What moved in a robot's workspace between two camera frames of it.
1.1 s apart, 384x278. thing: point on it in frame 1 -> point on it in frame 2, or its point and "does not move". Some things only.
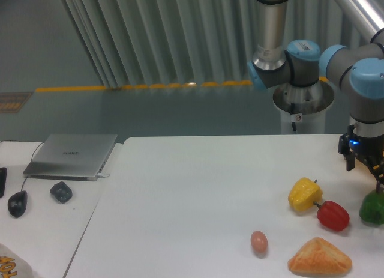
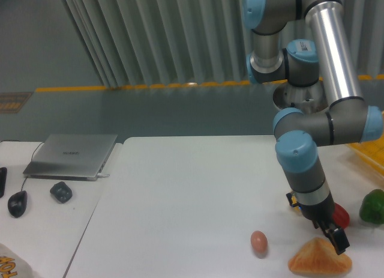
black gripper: [371, 151] -> [323, 215]
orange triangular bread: [319, 256] does not move
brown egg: [259, 241] does not move
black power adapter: [61, 192] does not move
